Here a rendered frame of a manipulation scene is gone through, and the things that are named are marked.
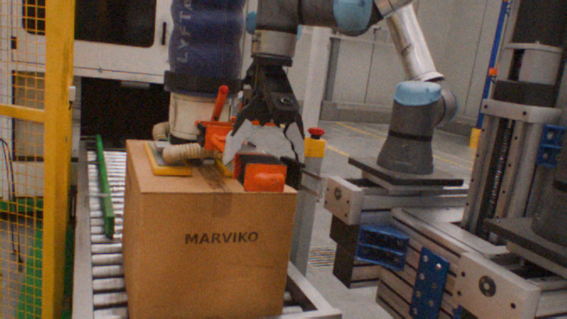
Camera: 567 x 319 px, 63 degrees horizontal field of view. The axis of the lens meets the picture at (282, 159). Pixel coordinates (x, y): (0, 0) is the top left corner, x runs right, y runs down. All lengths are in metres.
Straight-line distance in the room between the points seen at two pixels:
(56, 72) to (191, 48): 0.60
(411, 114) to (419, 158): 0.12
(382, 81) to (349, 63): 1.08
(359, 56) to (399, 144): 10.37
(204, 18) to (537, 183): 0.90
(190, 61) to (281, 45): 0.53
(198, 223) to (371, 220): 0.44
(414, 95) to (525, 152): 0.30
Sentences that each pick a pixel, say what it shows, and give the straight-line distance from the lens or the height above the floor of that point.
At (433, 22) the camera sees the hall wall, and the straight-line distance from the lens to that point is 12.83.
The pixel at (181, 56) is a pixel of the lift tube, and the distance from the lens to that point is 1.31.
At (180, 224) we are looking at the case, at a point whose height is 0.86.
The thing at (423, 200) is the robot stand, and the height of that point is 0.97.
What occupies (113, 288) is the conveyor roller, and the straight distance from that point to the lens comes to 1.58.
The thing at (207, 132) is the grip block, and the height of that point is 1.09.
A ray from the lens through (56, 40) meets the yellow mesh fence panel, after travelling 1.75.
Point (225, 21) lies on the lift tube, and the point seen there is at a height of 1.37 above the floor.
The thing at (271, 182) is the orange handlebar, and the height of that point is 1.08.
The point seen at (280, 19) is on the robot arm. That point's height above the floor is 1.35.
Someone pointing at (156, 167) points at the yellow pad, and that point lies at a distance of 1.26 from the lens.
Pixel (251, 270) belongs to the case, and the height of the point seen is 0.73.
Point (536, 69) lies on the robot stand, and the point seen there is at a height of 1.33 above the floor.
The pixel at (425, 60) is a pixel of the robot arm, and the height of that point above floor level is 1.33.
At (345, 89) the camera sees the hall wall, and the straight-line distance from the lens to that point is 11.45.
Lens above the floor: 1.28
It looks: 12 degrees down
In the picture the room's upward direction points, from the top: 7 degrees clockwise
